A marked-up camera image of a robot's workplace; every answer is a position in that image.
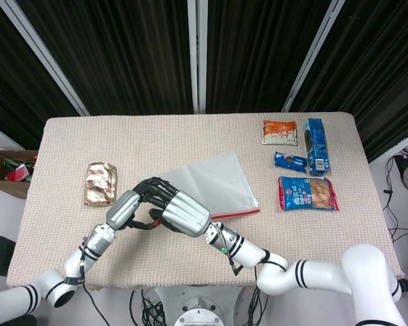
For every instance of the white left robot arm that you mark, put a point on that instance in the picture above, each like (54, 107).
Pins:
(88, 248)

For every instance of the gold foil snack packet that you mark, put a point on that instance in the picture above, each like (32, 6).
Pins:
(101, 185)

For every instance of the clear zipper pouch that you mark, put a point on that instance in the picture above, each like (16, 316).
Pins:
(217, 180)

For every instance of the brown cardboard box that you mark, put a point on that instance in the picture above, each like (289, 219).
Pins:
(10, 188)

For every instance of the beige waffle tablecloth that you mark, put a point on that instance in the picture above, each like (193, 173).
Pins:
(156, 142)

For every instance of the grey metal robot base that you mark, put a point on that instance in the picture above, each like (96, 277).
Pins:
(199, 309)

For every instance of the blue biscuit packet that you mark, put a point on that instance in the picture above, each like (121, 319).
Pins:
(307, 193)

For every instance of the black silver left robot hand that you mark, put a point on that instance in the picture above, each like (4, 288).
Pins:
(122, 208)

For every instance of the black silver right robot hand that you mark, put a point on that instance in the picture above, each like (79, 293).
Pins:
(187, 214)

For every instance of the white frame post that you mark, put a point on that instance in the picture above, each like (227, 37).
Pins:
(197, 57)
(313, 57)
(44, 57)

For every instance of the long blue cookie box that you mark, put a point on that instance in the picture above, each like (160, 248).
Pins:
(317, 146)

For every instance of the orange white snack packet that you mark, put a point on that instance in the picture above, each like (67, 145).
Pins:
(279, 133)

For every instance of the small blue cookie packet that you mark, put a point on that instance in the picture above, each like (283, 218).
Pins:
(290, 161)

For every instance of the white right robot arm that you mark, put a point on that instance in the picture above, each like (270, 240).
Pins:
(313, 275)

